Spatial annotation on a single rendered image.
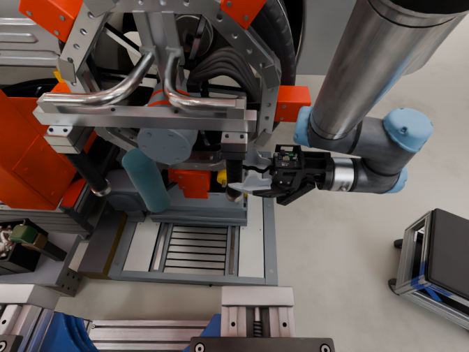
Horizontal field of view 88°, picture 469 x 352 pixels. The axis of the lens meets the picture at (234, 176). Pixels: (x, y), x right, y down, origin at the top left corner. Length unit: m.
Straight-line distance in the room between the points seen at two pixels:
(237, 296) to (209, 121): 0.33
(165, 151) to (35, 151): 0.47
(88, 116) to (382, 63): 0.47
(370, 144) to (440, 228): 0.88
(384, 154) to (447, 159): 1.73
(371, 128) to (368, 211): 1.19
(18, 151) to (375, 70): 0.89
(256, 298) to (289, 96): 0.49
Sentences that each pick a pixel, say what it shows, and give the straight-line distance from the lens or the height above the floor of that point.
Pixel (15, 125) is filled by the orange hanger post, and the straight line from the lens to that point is 0.93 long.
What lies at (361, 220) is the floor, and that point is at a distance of 1.60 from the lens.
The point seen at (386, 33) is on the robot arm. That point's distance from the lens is 0.25.
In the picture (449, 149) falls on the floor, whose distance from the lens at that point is 2.32.
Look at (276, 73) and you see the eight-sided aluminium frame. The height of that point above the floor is 0.96.
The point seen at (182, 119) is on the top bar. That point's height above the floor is 0.98.
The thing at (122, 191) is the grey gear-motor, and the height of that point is 0.40.
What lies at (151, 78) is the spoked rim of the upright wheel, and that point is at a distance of 0.80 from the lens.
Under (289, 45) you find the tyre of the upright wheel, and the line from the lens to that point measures 0.69.
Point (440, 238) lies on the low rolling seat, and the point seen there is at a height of 0.34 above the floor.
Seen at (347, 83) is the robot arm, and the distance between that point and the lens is 0.31.
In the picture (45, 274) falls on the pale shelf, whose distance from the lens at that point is 1.05.
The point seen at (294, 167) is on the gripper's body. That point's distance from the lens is 0.50.
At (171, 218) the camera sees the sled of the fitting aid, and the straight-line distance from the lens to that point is 1.31.
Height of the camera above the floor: 1.27
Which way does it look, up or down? 53 degrees down
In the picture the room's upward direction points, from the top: straight up
